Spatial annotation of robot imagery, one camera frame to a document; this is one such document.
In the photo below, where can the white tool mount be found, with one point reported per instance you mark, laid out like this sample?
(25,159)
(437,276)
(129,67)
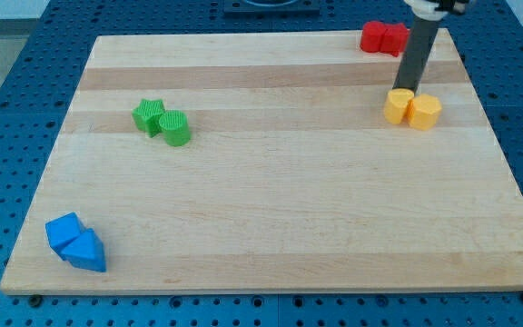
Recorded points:
(438,9)

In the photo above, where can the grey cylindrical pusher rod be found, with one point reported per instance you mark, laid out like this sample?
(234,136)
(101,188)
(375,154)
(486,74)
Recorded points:
(416,55)

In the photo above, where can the yellow hexagon block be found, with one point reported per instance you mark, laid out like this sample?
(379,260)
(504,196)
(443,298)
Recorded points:
(423,111)

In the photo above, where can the red block right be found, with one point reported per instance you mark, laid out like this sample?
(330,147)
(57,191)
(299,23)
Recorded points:
(394,39)

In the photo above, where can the red block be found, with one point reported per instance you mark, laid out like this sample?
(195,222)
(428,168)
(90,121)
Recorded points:
(394,39)
(371,36)

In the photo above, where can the red block left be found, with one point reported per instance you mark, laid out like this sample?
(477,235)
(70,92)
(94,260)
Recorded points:
(371,36)

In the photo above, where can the yellow heart block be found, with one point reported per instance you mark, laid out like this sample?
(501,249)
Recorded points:
(396,104)

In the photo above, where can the wooden board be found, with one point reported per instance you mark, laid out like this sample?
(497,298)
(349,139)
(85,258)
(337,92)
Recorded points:
(293,181)

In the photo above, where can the green cylinder block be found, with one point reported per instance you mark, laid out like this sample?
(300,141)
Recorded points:
(175,128)

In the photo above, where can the green star block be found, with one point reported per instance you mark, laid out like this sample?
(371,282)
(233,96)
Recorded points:
(146,116)

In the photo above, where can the blue triangle block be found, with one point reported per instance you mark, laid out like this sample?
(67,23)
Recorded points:
(86,252)

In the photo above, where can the blue cube block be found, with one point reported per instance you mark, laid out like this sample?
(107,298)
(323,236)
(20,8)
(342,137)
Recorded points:
(62,231)

